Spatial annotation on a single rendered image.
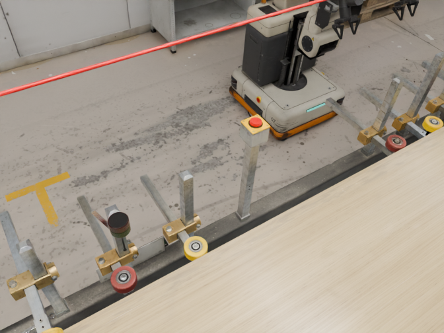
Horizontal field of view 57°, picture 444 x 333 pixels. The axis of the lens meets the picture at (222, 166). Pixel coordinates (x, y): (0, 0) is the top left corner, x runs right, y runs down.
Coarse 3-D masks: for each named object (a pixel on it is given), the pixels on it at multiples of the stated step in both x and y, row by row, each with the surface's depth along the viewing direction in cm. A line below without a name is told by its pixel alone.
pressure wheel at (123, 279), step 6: (114, 270) 130; (120, 270) 130; (126, 270) 130; (132, 270) 130; (114, 276) 129; (120, 276) 129; (126, 276) 129; (132, 276) 129; (114, 282) 127; (120, 282) 128; (126, 282) 128; (132, 282) 128; (114, 288) 127; (120, 288) 126; (126, 288) 126; (132, 288) 129
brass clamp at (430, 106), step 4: (432, 100) 207; (440, 100) 208; (428, 104) 208; (432, 104) 206; (436, 104) 205; (440, 104) 206; (428, 108) 209; (432, 108) 207; (436, 108) 206; (432, 112) 208
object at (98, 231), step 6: (78, 198) 154; (84, 198) 154; (84, 204) 152; (84, 210) 150; (90, 210) 151; (90, 216) 149; (90, 222) 147; (96, 222) 147; (96, 228) 146; (96, 234) 144; (102, 234) 144; (102, 240) 142; (102, 246) 141; (108, 246) 141; (114, 264) 136; (120, 264) 137
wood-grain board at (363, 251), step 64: (320, 192) 156; (384, 192) 157; (256, 256) 136; (320, 256) 137; (384, 256) 138; (128, 320) 120; (192, 320) 121; (256, 320) 122; (320, 320) 123; (384, 320) 124
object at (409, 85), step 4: (396, 72) 225; (392, 76) 224; (396, 76) 222; (400, 76) 222; (404, 80) 220; (408, 80) 220; (404, 84) 220; (408, 84) 218; (412, 84) 218; (408, 88) 219; (412, 88) 217; (416, 88) 216; (412, 92) 218; (416, 92) 216; (428, 96) 211; (432, 96) 211; (424, 100) 213; (428, 100) 211; (440, 108) 207
